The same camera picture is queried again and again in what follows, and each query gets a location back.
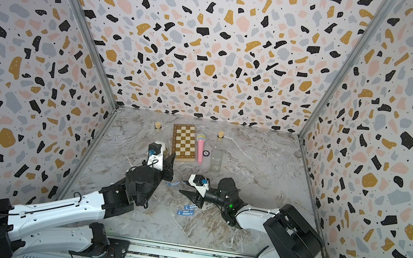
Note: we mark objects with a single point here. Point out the metal corner post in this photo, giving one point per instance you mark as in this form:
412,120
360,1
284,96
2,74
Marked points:
352,58
80,19

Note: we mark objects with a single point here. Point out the clear glass bottle with cork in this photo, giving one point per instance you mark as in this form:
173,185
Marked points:
217,153

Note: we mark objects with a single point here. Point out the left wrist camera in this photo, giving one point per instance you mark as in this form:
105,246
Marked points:
156,152

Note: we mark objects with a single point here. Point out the pink toy microphone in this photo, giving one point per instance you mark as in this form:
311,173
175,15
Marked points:
200,139

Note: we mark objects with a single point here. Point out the right metal corner post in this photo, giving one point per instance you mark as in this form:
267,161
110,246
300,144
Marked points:
352,58

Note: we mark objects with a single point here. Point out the wooden chessboard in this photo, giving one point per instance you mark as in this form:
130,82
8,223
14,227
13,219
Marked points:
184,143

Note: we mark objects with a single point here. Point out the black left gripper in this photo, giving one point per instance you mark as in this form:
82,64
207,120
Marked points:
168,165

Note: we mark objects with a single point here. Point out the left metal corner post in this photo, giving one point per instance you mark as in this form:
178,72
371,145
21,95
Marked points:
80,19

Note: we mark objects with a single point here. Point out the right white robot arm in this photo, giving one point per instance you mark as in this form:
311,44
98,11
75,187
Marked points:
290,234

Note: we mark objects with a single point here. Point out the glass bottle blue label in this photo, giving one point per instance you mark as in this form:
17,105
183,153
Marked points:
160,136
179,176

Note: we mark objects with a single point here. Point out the glass bottle blue label back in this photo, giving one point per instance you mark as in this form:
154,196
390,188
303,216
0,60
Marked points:
160,136

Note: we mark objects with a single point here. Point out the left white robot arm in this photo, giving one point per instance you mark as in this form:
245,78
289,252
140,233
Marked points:
75,224

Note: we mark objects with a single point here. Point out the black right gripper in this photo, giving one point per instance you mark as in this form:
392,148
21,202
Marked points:
195,199

